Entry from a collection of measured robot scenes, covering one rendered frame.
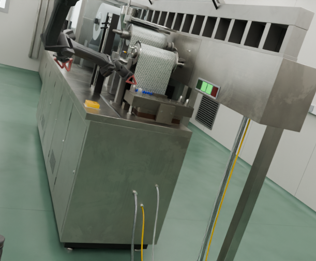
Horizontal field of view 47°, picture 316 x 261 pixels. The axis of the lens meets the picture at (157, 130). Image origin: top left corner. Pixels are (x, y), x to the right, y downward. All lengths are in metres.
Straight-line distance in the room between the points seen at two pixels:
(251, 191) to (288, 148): 2.94
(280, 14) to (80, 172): 1.29
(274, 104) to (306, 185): 2.94
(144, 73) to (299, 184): 2.88
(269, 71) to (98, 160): 1.03
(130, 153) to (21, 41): 5.84
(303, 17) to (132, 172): 1.22
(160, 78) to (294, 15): 0.95
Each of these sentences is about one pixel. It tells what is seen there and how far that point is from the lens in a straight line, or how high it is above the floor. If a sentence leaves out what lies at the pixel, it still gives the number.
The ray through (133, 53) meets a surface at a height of 1.24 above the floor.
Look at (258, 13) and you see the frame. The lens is 1.88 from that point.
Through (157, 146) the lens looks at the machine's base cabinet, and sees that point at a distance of 2.12.
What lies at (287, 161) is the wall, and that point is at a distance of 4.79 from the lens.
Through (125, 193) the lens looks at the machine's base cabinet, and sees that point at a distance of 2.19.
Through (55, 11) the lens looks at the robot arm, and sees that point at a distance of 1.62.
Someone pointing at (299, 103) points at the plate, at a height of 1.27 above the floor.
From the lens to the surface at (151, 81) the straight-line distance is 2.27.
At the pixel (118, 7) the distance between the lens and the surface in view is 3.23.
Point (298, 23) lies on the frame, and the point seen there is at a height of 1.59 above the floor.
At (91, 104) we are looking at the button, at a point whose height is 0.92.
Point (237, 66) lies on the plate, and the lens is 1.88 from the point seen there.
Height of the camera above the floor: 1.37
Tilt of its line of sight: 14 degrees down
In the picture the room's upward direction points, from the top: 17 degrees clockwise
